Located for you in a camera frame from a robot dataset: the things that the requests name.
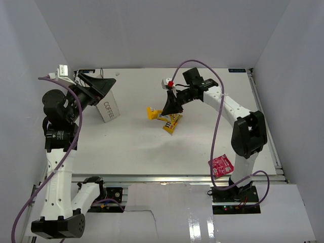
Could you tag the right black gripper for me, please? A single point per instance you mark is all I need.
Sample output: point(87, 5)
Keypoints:
point(172, 106)

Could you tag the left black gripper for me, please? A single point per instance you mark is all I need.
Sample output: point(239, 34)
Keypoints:
point(102, 85)

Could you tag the yellow snack packet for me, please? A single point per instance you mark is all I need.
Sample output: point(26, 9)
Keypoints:
point(157, 114)

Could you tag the yellow M&M's packet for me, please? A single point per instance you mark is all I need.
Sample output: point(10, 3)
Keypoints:
point(171, 125)

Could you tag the white coffee paper bag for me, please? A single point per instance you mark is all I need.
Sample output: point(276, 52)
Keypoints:
point(108, 108)

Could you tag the red candy packet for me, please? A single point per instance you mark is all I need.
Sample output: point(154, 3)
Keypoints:
point(221, 166)

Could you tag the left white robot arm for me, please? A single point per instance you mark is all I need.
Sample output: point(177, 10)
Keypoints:
point(64, 216)

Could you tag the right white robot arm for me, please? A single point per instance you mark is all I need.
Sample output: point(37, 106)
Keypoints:
point(248, 127)

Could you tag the blue label left corner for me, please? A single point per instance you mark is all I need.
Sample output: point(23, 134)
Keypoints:
point(87, 70)

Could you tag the blue label corner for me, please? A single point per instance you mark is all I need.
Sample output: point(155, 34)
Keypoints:
point(87, 70)
point(237, 70)

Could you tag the blue label right corner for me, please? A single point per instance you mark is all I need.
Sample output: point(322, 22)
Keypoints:
point(237, 70)

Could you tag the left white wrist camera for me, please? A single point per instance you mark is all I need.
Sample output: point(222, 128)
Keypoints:
point(62, 75)

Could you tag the aluminium table frame rail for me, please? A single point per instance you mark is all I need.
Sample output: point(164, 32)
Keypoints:
point(172, 178)

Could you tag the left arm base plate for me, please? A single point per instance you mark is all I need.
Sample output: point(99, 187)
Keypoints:
point(110, 202)

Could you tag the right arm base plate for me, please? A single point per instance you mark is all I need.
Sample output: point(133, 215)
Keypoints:
point(224, 203)

